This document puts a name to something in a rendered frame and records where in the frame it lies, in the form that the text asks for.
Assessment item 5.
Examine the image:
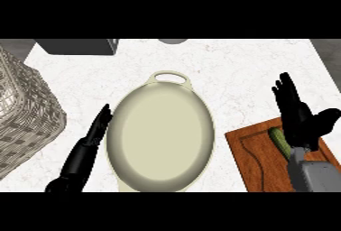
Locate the brown wooden cutting board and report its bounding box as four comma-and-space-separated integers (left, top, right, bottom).
224, 116, 341, 193

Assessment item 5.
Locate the cream oval pot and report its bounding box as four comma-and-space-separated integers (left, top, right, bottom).
105, 70, 215, 193

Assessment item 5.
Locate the green squash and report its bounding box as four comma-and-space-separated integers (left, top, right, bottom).
267, 126, 293, 162

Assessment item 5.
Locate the grey round object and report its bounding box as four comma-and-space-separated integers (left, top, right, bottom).
156, 39, 189, 45

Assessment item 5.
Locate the grey wire basket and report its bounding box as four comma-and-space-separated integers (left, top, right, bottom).
0, 44, 68, 181

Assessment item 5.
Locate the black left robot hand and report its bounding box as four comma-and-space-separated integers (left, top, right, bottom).
44, 103, 115, 193

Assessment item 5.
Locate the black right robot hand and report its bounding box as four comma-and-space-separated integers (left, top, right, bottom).
270, 71, 341, 152

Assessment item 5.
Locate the dark grey appliance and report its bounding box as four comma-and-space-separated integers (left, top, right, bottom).
34, 39, 119, 56

